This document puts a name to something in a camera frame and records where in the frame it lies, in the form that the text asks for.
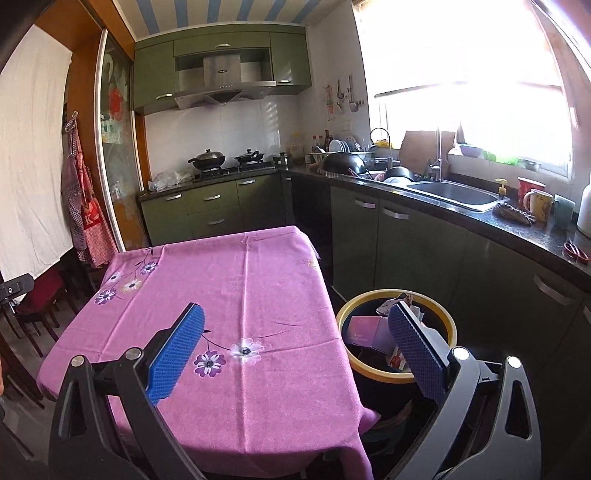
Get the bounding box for purple cardboard box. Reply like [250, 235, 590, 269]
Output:
[345, 315, 397, 355]

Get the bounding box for yellow rimmed trash bin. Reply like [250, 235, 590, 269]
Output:
[337, 289, 458, 378]

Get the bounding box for steel kitchen sink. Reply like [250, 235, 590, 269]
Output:
[406, 181, 503, 212]

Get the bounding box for dark wooden chair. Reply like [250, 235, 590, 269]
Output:
[1, 264, 78, 409]

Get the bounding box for white hanging sheet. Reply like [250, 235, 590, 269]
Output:
[1, 26, 72, 280]

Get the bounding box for hanging red apron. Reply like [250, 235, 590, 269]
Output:
[61, 113, 116, 268]

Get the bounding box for pink floral tablecloth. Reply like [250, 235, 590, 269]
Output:
[37, 226, 378, 479]

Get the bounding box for dark dish rag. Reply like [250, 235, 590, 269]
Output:
[493, 202, 536, 226]

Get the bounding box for glass sliding door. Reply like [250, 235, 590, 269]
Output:
[93, 29, 148, 252]

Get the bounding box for red scissors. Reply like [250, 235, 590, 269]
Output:
[563, 239, 590, 265]

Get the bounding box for green lower cabinets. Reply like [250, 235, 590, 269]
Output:
[139, 168, 287, 246]

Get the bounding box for green cabinets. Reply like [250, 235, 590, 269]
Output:
[132, 24, 311, 115]
[139, 168, 287, 246]

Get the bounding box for steel sink faucet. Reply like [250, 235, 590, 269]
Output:
[428, 128, 443, 182]

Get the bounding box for yellow mug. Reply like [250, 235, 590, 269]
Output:
[523, 189, 553, 223]

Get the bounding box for black wok with lid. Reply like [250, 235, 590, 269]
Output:
[188, 149, 225, 171]

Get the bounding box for red mug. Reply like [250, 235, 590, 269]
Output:
[518, 177, 546, 206]

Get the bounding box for teal cup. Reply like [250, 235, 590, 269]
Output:
[553, 194, 575, 230]

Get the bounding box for white electric kettle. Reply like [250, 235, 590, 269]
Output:
[577, 183, 591, 238]

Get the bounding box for small black pot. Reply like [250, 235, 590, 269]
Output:
[235, 149, 264, 165]

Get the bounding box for wooden cutting board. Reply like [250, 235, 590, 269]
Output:
[399, 130, 456, 178]

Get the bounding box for large black pan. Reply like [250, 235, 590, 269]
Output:
[318, 152, 370, 178]

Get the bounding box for green upper cabinets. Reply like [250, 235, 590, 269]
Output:
[132, 24, 311, 115]

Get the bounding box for steel range hood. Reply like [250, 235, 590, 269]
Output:
[174, 49, 277, 109]

